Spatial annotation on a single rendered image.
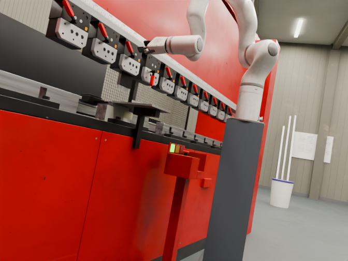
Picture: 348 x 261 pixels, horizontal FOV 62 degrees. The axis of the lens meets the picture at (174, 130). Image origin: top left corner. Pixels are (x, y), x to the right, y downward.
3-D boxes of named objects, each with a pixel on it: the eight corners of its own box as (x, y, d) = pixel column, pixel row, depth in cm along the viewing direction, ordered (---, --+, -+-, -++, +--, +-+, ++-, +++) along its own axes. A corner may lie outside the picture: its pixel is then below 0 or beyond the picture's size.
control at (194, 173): (188, 179, 158) (194, 146, 159) (163, 173, 166) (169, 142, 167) (202, 179, 176) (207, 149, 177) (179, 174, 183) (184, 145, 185)
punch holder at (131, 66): (120, 68, 154) (127, 38, 155) (109, 68, 158) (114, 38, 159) (138, 76, 166) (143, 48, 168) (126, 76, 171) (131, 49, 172)
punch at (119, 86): (118, 87, 159) (121, 71, 160) (115, 87, 160) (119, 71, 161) (130, 92, 168) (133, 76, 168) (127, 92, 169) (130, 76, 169)
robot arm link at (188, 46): (182, 42, 144) (173, 32, 136) (206, 41, 137) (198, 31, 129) (178, 58, 143) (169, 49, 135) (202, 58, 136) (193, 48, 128)
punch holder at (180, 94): (176, 96, 205) (180, 73, 206) (166, 95, 209) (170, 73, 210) (186, 101, 218) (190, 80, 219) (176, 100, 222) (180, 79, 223)
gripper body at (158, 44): (174, 33, 141) (155, 34, 146) (163, 43, 135) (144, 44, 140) (177, 47, 145) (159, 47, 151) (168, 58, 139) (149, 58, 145)
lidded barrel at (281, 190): (289, 206, 667) (292, 181, 671) (291, 209, 620) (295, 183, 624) (267, 202, 681) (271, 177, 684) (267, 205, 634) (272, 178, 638)
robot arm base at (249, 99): (264, 128, 156) (269, 95, 157) (265, 123, 138) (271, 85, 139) (228, 123, 161) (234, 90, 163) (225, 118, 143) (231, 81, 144)
